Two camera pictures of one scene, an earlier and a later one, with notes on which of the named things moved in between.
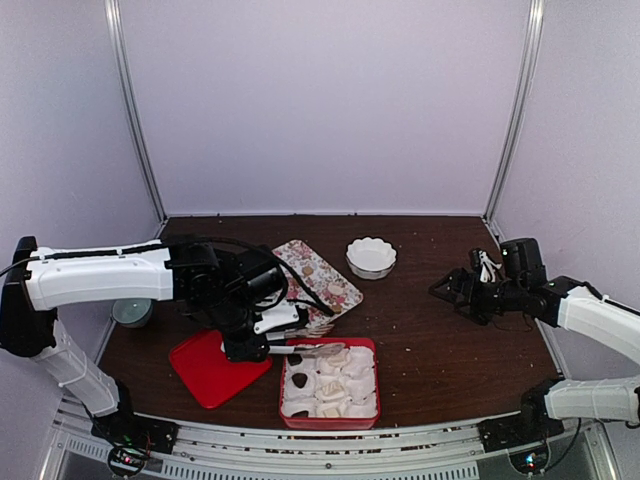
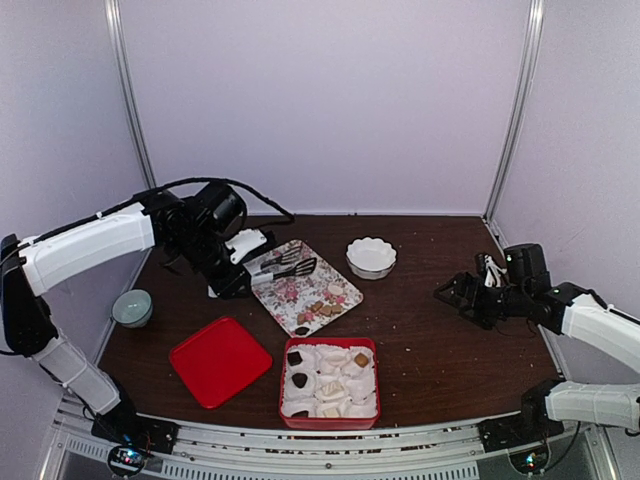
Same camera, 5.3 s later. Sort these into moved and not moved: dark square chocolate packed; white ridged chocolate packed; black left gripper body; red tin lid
Moved: black left gripper body
Not moved: white ridged chocolate packed; dark square chocolate packed; red tin lid
